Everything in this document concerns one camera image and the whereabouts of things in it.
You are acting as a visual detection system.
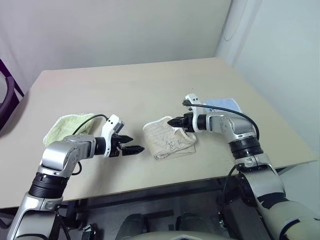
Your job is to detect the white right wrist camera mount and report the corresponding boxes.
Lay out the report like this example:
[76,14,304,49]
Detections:
[184,93,204,133]

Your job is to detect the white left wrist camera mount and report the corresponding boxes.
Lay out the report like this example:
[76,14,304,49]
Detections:
[101,114,125,158]

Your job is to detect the light blue folded towel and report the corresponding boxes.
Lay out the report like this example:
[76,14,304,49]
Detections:
[203,97,242,114]

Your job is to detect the purple chair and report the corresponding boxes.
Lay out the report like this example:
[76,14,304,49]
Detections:
[0,58,26,134]

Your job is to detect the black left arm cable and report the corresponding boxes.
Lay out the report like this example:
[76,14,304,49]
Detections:
[71,114,111,176]

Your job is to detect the dark rounded shape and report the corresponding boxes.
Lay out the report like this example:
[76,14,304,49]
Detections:
[119,212,151,240]

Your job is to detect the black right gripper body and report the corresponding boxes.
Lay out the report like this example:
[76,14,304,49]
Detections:
[183,112,195,133]

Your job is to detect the beige towel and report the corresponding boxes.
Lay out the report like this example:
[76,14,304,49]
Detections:
[142,115,198,162]

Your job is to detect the black table frame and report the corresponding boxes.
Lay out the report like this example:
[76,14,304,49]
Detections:
[57,174,227,231]

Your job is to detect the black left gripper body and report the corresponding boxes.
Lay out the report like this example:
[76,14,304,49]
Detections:
[108,134,124,158]

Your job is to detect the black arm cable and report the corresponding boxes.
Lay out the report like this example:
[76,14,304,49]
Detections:
[181,99,260,208]
[71,114,111,176]

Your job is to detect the light green towel white trim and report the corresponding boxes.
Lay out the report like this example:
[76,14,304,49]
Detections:
[43,112,109,147]

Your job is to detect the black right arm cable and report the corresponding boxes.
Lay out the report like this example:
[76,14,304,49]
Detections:
[181,99,260,208]

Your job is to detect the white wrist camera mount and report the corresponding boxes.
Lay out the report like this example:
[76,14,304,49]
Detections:
[184,93,204,133]
[101,114,125,158]

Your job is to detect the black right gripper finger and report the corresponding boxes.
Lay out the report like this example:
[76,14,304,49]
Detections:
[166,121,187,129]
[167,116,187,124]

